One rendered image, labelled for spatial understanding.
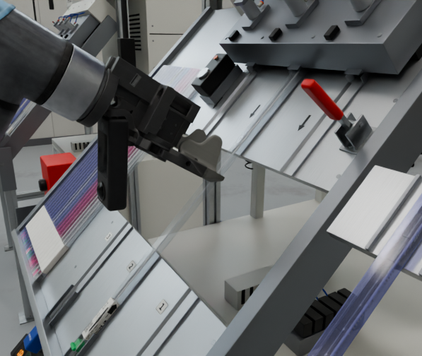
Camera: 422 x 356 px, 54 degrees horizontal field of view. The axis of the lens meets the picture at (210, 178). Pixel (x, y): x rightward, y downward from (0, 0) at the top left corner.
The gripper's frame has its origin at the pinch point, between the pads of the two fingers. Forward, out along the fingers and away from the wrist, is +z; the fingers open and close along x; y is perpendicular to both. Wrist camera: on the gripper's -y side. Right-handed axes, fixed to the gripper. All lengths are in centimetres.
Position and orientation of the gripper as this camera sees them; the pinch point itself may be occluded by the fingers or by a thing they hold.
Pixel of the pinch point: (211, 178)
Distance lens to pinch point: 58.0
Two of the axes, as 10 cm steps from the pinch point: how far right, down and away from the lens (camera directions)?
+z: 7.3, 3.8, 5.7
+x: -5.0, -2.7, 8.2
